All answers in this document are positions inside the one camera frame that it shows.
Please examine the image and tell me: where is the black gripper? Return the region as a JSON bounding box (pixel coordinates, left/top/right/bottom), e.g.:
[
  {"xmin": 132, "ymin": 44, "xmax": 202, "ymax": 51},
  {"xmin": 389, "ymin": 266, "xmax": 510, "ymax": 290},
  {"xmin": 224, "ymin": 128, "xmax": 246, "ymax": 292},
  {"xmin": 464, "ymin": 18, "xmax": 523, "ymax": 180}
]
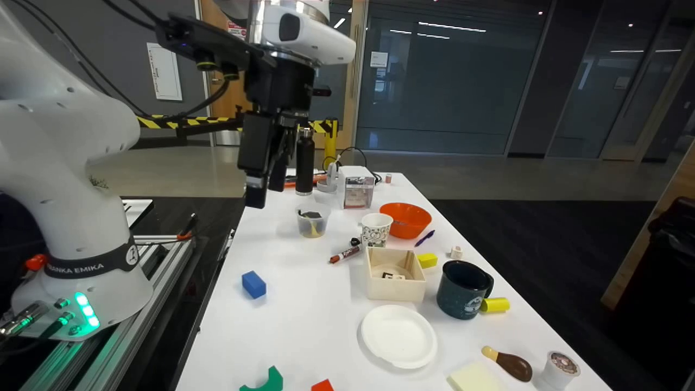
[{"xmin": 237, "ymin": 53, "xmax": 335, "ymax": 211}]

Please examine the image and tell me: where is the light wooden open box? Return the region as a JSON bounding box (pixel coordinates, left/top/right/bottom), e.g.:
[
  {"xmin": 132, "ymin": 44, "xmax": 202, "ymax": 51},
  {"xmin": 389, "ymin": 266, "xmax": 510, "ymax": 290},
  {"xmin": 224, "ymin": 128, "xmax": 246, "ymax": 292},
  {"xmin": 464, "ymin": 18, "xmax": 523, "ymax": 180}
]
[{"xmin": 364, "ymin": 246, "xmax": 430, "ymax": 304}]

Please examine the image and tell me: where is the black bottle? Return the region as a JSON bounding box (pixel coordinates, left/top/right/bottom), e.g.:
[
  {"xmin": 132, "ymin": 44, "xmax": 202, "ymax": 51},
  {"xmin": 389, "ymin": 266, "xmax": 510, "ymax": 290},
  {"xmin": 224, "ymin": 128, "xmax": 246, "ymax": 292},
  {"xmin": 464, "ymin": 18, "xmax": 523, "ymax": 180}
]
[{"xmin": 293, "ymin": 127, "xmax": 318, "ymax": 195}]

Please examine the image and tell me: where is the empty clear plastic cup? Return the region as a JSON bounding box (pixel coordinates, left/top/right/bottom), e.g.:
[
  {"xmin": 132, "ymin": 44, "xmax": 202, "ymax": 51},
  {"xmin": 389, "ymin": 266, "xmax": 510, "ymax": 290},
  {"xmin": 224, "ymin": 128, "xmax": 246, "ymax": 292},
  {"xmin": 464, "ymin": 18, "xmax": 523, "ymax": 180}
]
[{"xmin": 316, "ymin": 163, "xmax": 344, "ymax": 205}]

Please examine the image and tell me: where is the wooden door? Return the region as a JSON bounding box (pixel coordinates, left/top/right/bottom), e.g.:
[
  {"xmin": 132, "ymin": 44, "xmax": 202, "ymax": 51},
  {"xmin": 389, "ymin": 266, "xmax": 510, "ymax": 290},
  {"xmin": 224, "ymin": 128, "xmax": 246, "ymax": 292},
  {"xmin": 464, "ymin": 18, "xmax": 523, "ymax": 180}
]
[{"xmin": 199, "ymin": 0, "xmax": 256, "ymax": 122}]

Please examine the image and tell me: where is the yellow black striped barrier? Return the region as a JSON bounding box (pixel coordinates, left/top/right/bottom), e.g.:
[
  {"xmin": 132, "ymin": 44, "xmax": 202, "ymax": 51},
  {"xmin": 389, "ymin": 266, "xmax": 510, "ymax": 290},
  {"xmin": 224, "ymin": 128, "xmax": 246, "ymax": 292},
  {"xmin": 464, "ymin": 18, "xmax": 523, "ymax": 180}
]
[{"xmin": 132, "ymin": 112, "xmax": 344, "ymax": 150}]

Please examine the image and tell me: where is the red Expo marker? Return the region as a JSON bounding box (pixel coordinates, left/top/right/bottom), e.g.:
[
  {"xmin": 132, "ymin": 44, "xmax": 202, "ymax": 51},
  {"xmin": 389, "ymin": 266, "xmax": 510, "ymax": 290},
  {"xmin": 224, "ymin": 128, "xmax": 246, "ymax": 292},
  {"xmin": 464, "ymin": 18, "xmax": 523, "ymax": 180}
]
[{"xmin": 328, "ymin": 242, "xmax": 366, "ymax": 266}]

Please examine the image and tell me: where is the blue rectangular block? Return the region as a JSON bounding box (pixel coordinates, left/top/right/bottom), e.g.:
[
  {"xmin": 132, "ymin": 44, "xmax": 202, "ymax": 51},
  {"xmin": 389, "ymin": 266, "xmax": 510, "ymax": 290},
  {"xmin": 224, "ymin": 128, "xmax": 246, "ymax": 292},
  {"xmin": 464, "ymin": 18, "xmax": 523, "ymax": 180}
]
[{"xmin": 240, "ymin": 269, "xmax": 270, "ymax": 303}]

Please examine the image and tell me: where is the patterned paper cup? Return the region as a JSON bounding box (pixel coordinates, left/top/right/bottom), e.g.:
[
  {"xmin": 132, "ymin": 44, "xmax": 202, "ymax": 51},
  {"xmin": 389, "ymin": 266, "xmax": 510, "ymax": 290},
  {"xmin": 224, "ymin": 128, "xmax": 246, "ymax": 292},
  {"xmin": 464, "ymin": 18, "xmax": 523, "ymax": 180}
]
[{"xmin": 358, "ymin": 211, "xmax": 395, "ymax": 251}]

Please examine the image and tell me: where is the orange plastic bowl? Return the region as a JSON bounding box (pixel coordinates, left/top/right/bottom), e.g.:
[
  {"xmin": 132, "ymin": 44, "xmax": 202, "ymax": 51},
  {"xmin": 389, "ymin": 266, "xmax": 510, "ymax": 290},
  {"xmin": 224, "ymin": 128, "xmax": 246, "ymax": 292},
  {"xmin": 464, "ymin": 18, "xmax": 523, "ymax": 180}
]
[{"xmin": 379, "ymin": 200, "xmax": 434, "ymax": 242}]

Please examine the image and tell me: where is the yellow rectangular block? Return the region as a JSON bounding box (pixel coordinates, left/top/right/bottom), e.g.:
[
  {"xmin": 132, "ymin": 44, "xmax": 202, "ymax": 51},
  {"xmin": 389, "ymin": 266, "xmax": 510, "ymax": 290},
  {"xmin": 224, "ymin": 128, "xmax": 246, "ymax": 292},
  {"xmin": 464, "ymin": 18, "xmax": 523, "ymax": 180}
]
[{"xmin": 416, "ymin": 251, "xmax": 441, "ymax": 273}]

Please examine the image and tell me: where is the white paper plate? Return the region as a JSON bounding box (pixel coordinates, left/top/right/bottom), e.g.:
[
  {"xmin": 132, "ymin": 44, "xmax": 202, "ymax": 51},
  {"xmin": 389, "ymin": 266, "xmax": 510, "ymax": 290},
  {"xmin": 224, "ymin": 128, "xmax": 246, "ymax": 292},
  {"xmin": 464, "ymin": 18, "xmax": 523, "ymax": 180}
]
[{"xmin": 358, "ymin": 303, "xmax": 440, "ymax": 371}]

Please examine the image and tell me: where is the green arch block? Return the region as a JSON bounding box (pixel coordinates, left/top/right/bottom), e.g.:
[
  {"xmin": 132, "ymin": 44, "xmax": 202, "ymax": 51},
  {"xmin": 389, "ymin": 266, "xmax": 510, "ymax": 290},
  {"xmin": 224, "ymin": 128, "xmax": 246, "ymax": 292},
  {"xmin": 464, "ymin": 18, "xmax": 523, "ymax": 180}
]
[{"xmin": 240, "ymin": 365, "xmax": 287, "ymax": 391}]

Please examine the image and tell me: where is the dark teal ceramic mug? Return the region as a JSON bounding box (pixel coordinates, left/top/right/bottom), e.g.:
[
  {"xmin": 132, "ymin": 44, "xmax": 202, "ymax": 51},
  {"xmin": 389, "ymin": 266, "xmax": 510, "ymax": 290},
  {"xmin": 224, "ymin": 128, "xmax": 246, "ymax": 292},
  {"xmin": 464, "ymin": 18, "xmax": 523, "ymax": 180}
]
[{"xmin": 434, "ymin": 259, "xmax": 496, "ymax": 321}]

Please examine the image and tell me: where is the orange knob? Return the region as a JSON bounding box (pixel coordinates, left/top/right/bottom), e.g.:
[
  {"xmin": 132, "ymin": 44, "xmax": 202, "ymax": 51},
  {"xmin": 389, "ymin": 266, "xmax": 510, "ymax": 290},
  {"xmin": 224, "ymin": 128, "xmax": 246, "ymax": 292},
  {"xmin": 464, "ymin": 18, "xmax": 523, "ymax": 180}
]
[{"xmin": 20, "ymin": 252, "xmax": 50, "ymax": 277}]

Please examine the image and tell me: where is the yellow cylinder block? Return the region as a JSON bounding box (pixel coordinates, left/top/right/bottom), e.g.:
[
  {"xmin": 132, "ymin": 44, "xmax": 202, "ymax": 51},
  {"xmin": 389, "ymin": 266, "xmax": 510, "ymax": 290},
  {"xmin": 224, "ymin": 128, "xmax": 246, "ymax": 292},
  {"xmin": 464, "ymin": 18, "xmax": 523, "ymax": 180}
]
[{"xmin": 481, "ymin": 295, "xmax": 512, "ymax": 317}]

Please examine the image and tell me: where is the pale yellow sponge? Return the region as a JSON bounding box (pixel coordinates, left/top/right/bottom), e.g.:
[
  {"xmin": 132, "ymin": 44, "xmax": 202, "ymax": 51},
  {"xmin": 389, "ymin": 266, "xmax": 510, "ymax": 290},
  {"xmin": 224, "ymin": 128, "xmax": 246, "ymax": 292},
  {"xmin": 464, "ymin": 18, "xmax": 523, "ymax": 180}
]
[{"xmin": 445, "ymin": 360, "xmax": 504, "ymax": 391}]

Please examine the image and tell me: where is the small white brown-topped cup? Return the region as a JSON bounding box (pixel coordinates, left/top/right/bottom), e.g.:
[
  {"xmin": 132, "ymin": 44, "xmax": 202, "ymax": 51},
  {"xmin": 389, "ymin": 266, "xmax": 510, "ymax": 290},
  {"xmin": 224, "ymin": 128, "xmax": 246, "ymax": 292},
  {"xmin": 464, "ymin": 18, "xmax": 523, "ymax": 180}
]
[{"xmin": 533, "ymin": 350, "xmax": 582, "ymax": 391}]

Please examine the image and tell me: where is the black camera cable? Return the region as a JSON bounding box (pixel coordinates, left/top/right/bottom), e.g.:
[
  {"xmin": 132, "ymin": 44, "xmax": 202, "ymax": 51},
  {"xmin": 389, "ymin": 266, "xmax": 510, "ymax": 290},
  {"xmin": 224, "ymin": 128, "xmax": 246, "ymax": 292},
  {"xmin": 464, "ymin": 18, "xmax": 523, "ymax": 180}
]
[{"xmin": 14, "ymin": 0, "xmax": 246, "ymax": 127}]

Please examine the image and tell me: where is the red handled tool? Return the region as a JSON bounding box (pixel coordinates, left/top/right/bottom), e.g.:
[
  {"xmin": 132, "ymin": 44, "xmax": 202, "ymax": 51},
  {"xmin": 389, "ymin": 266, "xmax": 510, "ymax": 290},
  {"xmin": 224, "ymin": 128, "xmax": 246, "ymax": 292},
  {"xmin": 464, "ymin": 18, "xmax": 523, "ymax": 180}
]
[{"xmin": 176, "ymin": 211, "xmax": 200, "ymax": 244}]

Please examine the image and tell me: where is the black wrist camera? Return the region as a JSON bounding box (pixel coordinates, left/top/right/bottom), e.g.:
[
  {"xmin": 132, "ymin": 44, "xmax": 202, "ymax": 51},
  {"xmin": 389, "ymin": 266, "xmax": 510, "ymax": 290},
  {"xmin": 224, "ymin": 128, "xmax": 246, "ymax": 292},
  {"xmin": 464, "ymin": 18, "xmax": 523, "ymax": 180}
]
[{"xmin": 157, "ymin": 12, "xmax": 254, "ymax": 72}]

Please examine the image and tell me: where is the white wall notice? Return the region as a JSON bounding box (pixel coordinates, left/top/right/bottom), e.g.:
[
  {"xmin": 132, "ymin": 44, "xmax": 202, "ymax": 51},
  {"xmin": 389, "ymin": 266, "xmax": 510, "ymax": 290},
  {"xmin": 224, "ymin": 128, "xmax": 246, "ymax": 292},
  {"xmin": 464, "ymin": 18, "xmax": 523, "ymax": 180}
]
[{"xmin": 145, "ymin": 41, "xmax": 184, "ymax": 105}]

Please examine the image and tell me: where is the aluminium mounting rail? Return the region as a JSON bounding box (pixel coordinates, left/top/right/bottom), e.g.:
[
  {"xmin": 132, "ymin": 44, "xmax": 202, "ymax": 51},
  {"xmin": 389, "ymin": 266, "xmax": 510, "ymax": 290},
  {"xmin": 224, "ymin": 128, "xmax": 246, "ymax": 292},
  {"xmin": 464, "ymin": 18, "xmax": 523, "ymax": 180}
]
[{"xmin": 0, "ymin": 193, "xmax": 246, "ymax": 391}]

